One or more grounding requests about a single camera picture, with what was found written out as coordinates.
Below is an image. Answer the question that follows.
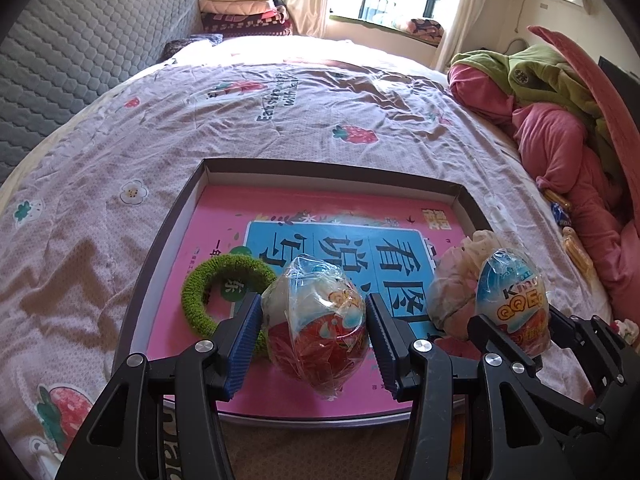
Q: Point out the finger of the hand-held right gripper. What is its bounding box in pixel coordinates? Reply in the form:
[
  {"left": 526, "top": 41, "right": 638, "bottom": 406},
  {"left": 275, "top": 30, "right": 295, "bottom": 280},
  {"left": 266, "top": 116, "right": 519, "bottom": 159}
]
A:
[
  {"left": 469, "top": 314, "right": 608, "bottom": 441},
  {"left": 549, "top": 307, "right": 626, "bottom": 401}
]

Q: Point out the green fleece garment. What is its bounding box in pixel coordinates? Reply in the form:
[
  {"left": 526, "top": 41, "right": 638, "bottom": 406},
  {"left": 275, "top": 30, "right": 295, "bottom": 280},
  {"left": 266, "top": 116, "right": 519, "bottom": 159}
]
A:
[{"left": 450, "top": 44, "right": 626, "bottom": 171}]

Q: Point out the green fuzzy ring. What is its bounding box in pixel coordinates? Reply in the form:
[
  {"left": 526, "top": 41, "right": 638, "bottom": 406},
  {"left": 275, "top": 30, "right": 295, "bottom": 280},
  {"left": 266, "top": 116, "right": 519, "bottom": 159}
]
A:
[{"left": 181, "top": 254, "right": 278, "bottom": 358}]

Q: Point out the pink fleece garment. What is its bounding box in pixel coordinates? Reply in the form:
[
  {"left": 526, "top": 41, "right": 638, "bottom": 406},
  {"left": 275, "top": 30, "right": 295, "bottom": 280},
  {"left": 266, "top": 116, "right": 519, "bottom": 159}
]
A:
[{"left": 447, "top": 62, "right": 640, "bottom": 321}]

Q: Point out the pink and blue book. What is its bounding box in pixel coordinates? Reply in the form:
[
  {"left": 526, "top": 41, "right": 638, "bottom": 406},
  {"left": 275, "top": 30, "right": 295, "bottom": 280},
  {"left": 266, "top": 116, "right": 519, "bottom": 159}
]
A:
[{"left": 147, "top": 185, "right": 468, "bottom": 418}]

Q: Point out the pink quilted blanket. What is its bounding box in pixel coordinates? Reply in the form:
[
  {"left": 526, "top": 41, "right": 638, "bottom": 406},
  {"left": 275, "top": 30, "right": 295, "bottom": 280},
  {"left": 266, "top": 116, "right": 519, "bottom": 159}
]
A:
[{"left": 527, "top": 25, "right": 640, "bottom": 201}]

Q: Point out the yellow wafer packet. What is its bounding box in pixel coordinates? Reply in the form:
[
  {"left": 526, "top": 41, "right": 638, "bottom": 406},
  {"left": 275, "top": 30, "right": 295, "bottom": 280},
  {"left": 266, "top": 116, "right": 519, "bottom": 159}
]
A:
[{"left": 562, "top": 227, "right": 596, "bottom": 276}]

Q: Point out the red toy egg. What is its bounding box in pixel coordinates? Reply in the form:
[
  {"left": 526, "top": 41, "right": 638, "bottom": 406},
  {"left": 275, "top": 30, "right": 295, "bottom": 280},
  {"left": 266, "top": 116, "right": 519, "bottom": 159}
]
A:
[
  {"left": 475, "top": 247, "right": 551, "bottom": 361},
  {"left": 261, "top": 256, "right": 368, "bottom": 401}
]

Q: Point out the white drawstring cloth pouch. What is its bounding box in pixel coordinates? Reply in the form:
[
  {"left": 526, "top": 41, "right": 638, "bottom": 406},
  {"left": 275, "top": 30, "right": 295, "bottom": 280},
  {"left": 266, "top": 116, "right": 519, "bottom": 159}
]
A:
[{"left": 432, "top": 230, "right": 496, "bottom": 341}]

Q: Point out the black television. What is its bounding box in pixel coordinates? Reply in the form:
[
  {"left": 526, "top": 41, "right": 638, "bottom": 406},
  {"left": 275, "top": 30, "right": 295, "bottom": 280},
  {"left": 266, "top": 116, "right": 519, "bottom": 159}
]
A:
[{"left": 597, "top": 55, "right": 640, "bottom": 91}]

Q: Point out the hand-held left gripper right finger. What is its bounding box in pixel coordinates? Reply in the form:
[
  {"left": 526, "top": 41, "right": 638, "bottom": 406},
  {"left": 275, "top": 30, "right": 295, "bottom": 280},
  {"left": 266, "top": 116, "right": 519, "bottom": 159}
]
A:
[{"left": 365, "top": 294, "right": 566, "bottom": 480}]

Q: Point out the pink folded blanket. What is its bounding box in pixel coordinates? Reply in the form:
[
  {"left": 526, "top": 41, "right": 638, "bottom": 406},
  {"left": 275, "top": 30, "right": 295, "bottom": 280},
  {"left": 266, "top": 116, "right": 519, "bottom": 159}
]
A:
[{"left": 200, "top": 0, "right": 281, "bottom": 16}]

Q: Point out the grey cardboard box tray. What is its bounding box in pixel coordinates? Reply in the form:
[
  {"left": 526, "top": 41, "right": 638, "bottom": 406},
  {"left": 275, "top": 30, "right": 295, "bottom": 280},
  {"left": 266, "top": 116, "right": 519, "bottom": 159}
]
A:
[{"left": 111, "top": 158, "right": 493, "bottom": 426}]

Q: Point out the dark patterned folded blanket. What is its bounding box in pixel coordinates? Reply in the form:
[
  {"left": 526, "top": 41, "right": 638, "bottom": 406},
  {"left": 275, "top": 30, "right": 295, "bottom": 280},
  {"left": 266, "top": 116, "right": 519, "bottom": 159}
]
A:
[{"left": 202, "top": 7, "right": 293, "bottom": 38}]

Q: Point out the grey quilted headboard cover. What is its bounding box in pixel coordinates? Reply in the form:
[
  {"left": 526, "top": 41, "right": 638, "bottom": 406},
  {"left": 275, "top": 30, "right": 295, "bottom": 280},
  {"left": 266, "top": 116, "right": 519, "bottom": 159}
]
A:
[{"left": 0, "top": 0, "right": 203, "bottom": 186}]

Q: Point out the floral folded blanket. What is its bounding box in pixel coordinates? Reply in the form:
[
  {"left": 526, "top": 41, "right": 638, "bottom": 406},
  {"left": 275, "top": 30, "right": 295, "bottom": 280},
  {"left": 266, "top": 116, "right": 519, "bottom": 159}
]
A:
[{"left": 407, "top": 17, "right": 445, "bottom": 43}]

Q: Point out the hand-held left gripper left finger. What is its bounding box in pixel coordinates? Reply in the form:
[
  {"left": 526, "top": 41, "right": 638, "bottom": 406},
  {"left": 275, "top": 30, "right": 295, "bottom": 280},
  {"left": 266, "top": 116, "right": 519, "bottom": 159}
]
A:
[{"left": 52, "top": 292, "right": 264, "bottom": 480}]

